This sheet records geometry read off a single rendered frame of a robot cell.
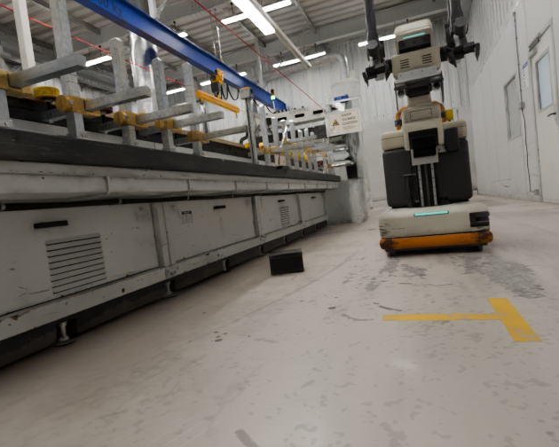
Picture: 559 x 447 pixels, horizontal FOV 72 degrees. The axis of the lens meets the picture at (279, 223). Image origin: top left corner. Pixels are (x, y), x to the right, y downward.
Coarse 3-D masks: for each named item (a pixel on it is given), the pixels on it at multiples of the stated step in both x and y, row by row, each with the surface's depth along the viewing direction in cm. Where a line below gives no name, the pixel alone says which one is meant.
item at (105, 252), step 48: (144, 144) 188; (192, 144) 229; (240, 192) 287; (0, 240) 123; (48, 240) 138; (96, 240) 158; (144, 240) 186; (192, 240) 226; (240, 240) 287; (288, 240) 388; (0, 288) 121; (48, 288) 137; (96, 288) 153; (144, 288) 182; (0, 336) 117; (48, 336) 134
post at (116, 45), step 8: (112, 40) 146; (120, 40) 147; (112, 48) 146; (120, 48) 147; (112, 56) 147; (120, 56) 146; (120, 64) 146; (120, 72) 146; (120, 80) 146; (120, 88) 147; (128, 88) 149; (128, 104) 148; (128, 128) 147; (128, 136) 147
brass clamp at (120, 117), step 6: (114, 114) 145; (120, 114) 144; (126, 114) 145; (132, 114) 149; (138, 114) 152; (114, 120) 145; (120, 120) 145; (126, 120) 145; (132, 120) 148; (120, 126) 148; (138, 126) 152; (144, 126) 154
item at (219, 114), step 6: (204, 114) 168; (210, 114) 167; (216, 114) 166; (222, 114) 167; (180, 120) 172; (186, 120) 171; (192, 120) 171; (198, 120) 170; (204, 120) 168; (210, 120) 168; (216, 120) 169; (150, 126) 178; (174, 126) 174; (180, 126) 173; (186, 126) 175; (144, 132) 179; (150, 132) 178; (156, 132) 180
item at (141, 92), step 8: (136, 88) 120; (144, 88) 119; (104, 96) 124; (112, 96) 123; (120, 96) 122; (128, 96) 121; (136, 96) 120; (144, 96) 120; (88, 104) 126; (96, 104) 125; (104, 104) 124; (112, 104) 124; (120, 104) 125; (48, 112) 132; (56, 112) 131; (48, 120) 133; (56, 120) 135
